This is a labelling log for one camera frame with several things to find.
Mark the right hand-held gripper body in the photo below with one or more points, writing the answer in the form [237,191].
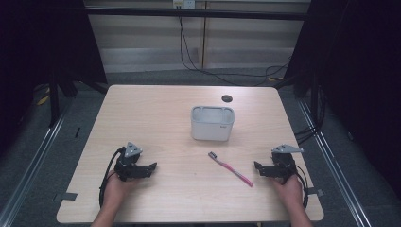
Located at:
[283,164]

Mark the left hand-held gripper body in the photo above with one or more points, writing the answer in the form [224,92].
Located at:
[126,165]

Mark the pink toothbrush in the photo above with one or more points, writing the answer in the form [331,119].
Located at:
[231,170]

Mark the white toothbrush holder box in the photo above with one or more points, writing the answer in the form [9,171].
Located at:
[212,127]

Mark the person's left hand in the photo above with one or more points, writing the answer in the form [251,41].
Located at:
[117,190]

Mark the person's right hand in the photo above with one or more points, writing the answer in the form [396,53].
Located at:
[290,191]

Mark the grey tape strip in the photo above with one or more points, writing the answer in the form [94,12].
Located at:
[66,196]
[316,191]

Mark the dark round table grommet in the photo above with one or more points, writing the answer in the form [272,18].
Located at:
[227,98]

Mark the black stand leg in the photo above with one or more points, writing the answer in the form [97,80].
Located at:
[54,101]

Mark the yellow floor tape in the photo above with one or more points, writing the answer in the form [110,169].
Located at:
[43,99]

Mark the black curtain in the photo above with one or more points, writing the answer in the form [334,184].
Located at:
[47,41]
[356,63]

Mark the metal floor rail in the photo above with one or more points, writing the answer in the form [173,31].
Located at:
[334,170]
[30,164]

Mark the black horizontal frame bar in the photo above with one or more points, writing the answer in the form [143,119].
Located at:
[195,13]

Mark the white wall power outlet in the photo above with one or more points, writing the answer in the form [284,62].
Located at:
[184,3]

